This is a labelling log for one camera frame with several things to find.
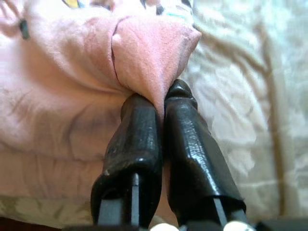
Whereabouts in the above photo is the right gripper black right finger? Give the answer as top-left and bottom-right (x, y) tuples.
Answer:
(164, 78), (248, 227)

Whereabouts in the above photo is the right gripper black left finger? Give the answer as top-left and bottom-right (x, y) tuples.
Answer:
(90, 93), (163, 229)

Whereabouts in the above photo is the pink cartoon print blanket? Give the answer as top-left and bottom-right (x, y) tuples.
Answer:
(0, 0), (203, 223)

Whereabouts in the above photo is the bed with beige floral sheet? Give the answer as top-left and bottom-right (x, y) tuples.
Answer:
(0, 0), (308, 231)

